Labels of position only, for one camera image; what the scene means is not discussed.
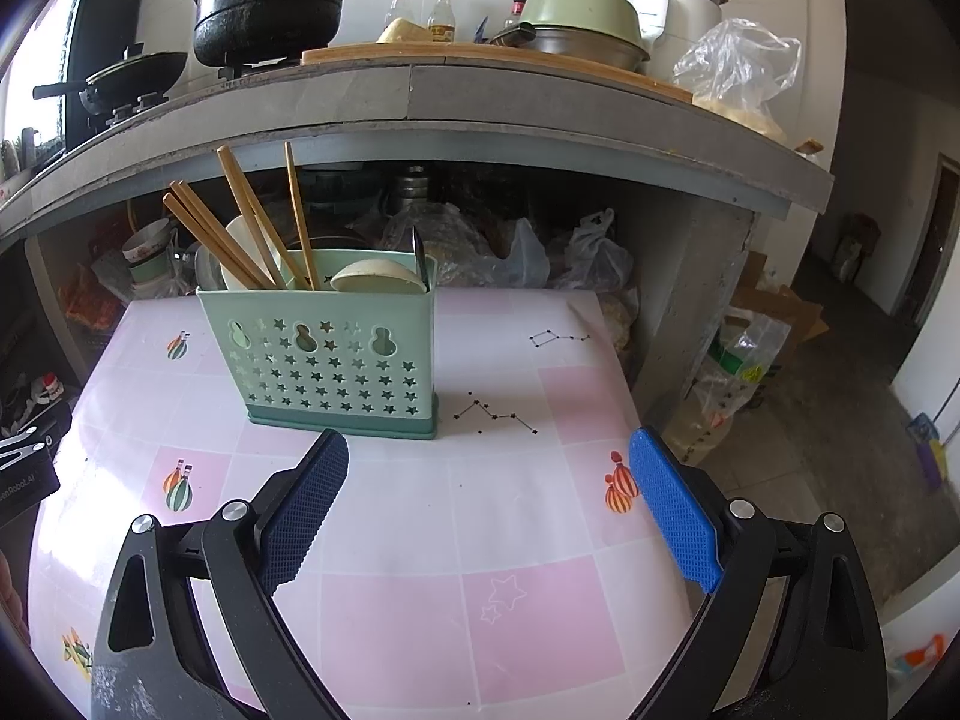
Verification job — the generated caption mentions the black wok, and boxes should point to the black wok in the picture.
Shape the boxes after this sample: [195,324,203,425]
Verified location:
[34,51,188,118]

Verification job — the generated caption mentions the large crumpled plastic bag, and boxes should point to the large crumpled plastic bag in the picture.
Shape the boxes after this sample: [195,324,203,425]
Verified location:
[381,201,512,287]

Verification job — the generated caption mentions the orange and white object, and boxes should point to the orange and white object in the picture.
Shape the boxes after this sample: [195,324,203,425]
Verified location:
[895,632,947,674]

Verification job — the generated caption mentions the orange snack packets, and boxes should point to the orange snack packets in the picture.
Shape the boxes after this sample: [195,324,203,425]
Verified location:
[60,262,125,331]

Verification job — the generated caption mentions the pale yellow block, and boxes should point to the pale yellow block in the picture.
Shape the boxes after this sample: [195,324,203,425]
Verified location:
[375,17,433,45]

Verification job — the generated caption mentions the dark upright panel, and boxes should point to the dark upright panel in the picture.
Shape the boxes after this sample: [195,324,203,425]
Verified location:
[64,0,144,145]

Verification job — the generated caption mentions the green basin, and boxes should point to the green basin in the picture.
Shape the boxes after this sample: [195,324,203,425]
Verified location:
[525,0,644,47]

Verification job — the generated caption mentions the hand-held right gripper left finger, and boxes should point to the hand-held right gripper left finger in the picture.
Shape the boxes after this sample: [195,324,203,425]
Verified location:
[91,427,352,720]

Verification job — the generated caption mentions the purple and blue floor tool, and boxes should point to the purple and blue floor tool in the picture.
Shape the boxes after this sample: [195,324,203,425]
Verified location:
[906,412,950,493]

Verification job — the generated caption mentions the wooden cutting board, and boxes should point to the wooden cutting board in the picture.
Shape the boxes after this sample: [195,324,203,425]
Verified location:
[301,41,695,103]

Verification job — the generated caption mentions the green star-cutout utensil holder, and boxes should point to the green star-cutout utensil holder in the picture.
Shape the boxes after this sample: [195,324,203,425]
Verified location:
[196,249,437,442]

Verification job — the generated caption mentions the wooden door frame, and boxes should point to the wooden door frame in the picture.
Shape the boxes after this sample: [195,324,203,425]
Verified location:
[895,154,960,332]

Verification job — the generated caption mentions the stacked metal pots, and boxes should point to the stacked metal pots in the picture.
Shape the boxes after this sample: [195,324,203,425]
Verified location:
[386,165,437,204]

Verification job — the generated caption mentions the clear plastic bag with grains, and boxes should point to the clear plastic bag with grains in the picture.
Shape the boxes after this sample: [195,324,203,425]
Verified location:
[671,17,804,145]

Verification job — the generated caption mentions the plastic bag with green packet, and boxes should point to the plastic bag with green packet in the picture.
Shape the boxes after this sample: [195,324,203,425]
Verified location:
[688,307,793,460]

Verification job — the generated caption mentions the green bowl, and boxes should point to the green bowl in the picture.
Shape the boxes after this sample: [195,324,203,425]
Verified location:
[127,251,178,283]

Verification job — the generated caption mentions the white jar woven lid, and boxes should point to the white jar woven lid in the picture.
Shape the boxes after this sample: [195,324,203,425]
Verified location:
[626,0,729,43]

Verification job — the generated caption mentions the black cast-iron pot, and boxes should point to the black cast-iron pot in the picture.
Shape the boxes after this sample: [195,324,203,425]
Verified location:
[193,0,353,67]

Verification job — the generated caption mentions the labelled bottle yellow cap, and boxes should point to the labelled bottle yellow cap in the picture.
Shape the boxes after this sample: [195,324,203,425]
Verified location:
[427,0,459,44]

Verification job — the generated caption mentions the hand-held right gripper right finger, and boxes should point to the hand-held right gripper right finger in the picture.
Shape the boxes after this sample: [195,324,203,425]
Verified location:
[628,427,890,720]

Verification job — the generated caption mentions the pink checked tablecloth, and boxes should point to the pink checked tablecloth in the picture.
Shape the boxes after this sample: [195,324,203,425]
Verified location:
[26,289,695,720]

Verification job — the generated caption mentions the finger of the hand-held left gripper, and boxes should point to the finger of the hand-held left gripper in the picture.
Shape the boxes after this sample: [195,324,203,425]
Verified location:
[0,406,74,467]

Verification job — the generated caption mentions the black gas stove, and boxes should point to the black gas stove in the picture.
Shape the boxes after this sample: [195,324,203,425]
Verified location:
[60,52,301,155]

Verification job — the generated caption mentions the grey concrete counter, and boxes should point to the grey concrete counter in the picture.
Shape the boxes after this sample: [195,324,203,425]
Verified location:
[0,60,835,436]

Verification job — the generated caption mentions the cardboard box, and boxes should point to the cardboard box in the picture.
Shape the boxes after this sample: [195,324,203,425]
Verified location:
[731,281,830,362]

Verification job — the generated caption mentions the white round spoon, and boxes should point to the white round spoon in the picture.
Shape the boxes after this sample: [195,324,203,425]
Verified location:
[330,259,428,294]

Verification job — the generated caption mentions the metal pan black handle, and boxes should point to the metal pan black handle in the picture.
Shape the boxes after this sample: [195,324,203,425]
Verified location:
[487,22,652,77]

